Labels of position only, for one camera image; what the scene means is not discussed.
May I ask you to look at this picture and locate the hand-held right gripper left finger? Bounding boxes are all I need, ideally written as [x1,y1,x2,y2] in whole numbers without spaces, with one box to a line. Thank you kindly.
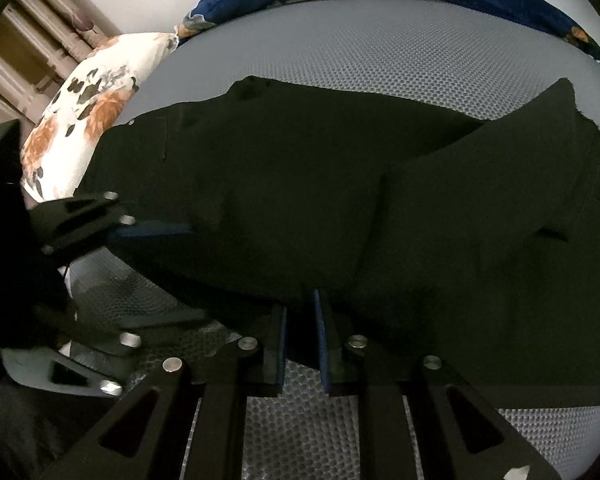
[40,304,288,480]

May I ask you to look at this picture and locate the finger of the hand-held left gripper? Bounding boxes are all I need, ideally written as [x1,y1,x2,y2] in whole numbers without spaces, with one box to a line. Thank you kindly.
[2,304,207,399]
[29,190,194,262]

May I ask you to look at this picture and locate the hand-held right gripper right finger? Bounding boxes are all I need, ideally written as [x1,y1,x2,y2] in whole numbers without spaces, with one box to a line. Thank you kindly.
[312,287,563,480]

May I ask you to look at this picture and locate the black pants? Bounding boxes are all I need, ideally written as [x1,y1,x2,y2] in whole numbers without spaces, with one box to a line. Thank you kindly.
[75,76,600,401]

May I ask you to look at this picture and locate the white floral pillow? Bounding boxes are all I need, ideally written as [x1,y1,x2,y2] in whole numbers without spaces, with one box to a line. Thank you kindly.
[20,32,181,202]

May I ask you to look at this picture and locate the beige padded headboard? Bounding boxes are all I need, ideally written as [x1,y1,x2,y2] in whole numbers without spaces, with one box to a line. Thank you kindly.
[0,0,123,136]

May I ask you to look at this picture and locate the grey mesh bed mat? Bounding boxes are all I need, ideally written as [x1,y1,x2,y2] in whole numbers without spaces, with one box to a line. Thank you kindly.
[62,0,600,480]

